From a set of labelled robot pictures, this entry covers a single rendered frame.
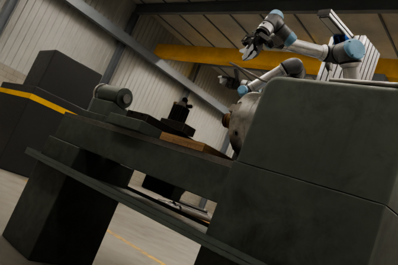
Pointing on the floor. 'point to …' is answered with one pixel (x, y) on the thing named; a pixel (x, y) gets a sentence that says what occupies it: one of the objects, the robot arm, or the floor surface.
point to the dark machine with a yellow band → (41, 106)
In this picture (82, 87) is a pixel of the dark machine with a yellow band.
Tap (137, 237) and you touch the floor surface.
